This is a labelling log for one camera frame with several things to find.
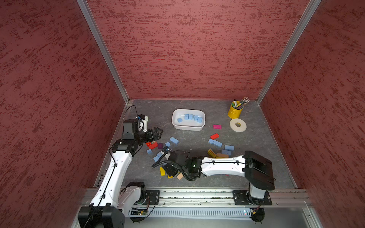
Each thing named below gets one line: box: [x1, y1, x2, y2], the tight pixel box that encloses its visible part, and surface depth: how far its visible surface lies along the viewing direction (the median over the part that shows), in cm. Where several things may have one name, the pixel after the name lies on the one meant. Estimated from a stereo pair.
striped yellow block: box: [207, 148, 218, 159], surface depth 90 cm
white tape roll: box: [229, 118, 247, 133], surface depth 106 cm
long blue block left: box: [169, 136, 180, 145], surface depth 98 cm
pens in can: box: [231, 96, 250, 110], surface depth 102 cm
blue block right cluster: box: [224, 145, 235, 151], surface depth 94 cm
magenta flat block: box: [212, 124, 222, 130], surface depth 105 cm
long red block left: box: [146, 142, 159, 150], surface depth 94 cm
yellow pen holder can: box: [227, 100, 244, 120], surface depth 106 cm
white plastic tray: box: [171, 108, 206, 132], surface depth 109 cm
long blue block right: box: [212, 139, 223, 148], surface depth 97 cm
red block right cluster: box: [209, 133, 220, 141], surface depth 101 cm
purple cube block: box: [157, 142, 164, 150], surface depth 96 cm
